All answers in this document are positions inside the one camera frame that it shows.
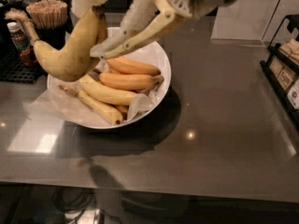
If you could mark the white paper liner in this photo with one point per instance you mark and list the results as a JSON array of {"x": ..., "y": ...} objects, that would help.
[{"x": 59, "y": 106}]

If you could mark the small brown sauce bottle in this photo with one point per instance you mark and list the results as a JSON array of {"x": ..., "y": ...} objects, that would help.
[{"x": 18, "y": 37}]

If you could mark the black grid mat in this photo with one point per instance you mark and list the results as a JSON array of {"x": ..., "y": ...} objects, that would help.
[{"x": 13, "y": 70}]

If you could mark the orange top banana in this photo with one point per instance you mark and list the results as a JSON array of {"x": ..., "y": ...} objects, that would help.
[{"x": 131, "y": 67}]

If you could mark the wooden stir sticks bundle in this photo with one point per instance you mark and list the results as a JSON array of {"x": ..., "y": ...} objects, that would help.
[{"x": 48, "y": 14}]

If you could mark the yellow small bottom banana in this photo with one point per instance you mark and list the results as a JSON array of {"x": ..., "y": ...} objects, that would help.
[{"x": 108, "y": 112}]

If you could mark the black stick holder cup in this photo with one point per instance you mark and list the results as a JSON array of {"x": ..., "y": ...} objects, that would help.
[{"x": 54, "y": 32}]

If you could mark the white round bowl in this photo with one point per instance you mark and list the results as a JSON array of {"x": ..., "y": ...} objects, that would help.
[{"x": 155, "y": 59}]

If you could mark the large yellow front banana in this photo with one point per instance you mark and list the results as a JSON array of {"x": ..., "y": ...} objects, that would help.
[{"x": 73, "y": 61}]

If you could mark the black wire condiment rack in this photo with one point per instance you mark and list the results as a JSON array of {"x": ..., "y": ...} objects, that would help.
[{"x": 282, "y": 68}]

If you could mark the yellow middle banana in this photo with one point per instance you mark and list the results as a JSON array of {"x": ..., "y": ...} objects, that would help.
[{"x": 106, "y": 94}]

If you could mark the dark lidded jar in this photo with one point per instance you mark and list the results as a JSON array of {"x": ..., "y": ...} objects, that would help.
[{"x": 21, "y": 4}]

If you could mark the orange middle banana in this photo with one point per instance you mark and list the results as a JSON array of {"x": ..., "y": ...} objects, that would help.
[{"x": 129, "y": 82}]

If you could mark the orange banana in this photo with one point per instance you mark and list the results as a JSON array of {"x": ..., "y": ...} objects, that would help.
[
  {"x": 131, "y": 67},
  {"x": 129, "y": 82}
]

